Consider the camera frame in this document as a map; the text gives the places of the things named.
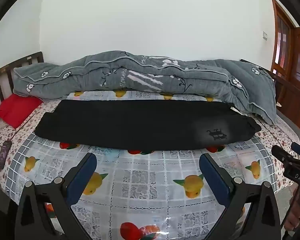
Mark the dark remote control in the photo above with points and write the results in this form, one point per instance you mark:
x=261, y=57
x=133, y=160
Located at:
x=3, y=155

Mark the person's right hand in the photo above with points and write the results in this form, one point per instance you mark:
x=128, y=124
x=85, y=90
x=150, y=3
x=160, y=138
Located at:
x=293, y=218

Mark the black pants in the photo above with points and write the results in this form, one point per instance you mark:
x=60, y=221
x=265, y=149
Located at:
x=140, y=125

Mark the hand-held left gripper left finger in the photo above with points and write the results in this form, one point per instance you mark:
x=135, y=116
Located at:
x=81, y=180

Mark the floral bed sheet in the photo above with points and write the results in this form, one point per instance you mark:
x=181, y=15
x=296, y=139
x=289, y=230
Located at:
x=0, y=135

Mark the red pillow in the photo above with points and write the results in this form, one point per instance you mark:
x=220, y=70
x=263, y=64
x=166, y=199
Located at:
x=15, y=108

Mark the grey bed frame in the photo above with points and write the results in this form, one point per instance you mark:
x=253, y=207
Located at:
x=290, y=125

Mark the white wall switch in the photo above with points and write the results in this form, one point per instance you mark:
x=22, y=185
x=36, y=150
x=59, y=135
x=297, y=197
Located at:
x=265, y=35

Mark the grey floral quilt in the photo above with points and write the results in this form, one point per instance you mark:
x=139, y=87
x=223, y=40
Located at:
x=115, y=77

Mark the fruit-printed plastic sheet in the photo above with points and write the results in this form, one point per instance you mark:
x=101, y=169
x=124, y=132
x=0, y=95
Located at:
x=145, y=177

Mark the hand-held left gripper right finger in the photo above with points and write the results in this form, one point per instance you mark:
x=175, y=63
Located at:
x=215, y=180

